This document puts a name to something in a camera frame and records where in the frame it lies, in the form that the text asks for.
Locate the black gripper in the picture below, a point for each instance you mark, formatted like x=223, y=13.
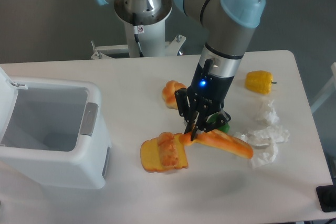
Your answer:
x=207, y=90

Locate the long orange baguette bread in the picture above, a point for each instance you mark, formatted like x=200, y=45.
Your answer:
x=220, y=140

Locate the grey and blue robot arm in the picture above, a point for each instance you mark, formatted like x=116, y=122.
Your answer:
x=231, y=25

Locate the round braided bread roll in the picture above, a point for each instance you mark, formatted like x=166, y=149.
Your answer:
x=168, y=93

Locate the green bell pepper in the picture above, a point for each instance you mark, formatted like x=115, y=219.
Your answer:
x=223, y=127

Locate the small crumpled white paper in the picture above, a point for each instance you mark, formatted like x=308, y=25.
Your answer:
x=241, y=136

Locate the yellow bell pepper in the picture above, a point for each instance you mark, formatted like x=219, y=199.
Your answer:
x=259, y=81

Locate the crumpled white paper lower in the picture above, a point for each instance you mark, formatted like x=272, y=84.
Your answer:
x=265, y=144

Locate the yellow toast slice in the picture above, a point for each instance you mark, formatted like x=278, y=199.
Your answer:
x=149, y=154

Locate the crumpled white paper upper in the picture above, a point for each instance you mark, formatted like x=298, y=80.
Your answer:
x=267, y=113

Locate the white furniture at right edge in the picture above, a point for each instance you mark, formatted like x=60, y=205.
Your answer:
x=326, y=91

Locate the black device at edge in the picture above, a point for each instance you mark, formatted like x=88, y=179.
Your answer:
x=326, y=197

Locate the white plastic bin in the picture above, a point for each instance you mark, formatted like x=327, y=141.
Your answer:
x=53, y=131

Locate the white metal base frame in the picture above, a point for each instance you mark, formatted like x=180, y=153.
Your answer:
x=170, y=49

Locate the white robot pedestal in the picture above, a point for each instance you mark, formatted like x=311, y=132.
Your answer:
x=144, y=21

